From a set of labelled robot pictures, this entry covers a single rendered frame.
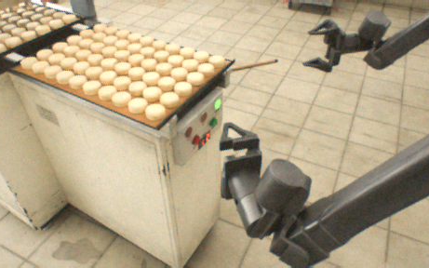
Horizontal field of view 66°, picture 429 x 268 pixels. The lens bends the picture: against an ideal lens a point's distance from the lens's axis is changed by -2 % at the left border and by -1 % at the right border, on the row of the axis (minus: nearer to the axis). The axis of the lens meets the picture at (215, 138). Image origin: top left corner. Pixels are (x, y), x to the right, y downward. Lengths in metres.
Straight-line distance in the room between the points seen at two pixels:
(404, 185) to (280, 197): 0.15
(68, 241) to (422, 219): 1.78
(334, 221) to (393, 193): 0.09
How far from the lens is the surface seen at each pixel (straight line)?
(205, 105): 1.01
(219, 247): 1.65
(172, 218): 1.18
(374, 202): 0.47
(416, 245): 1.92
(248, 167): 0.57
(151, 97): 0.92
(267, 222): 0.51
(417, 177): 0.46
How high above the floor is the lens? 1.43
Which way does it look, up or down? 42 degrees down
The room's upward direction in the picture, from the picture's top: straight up
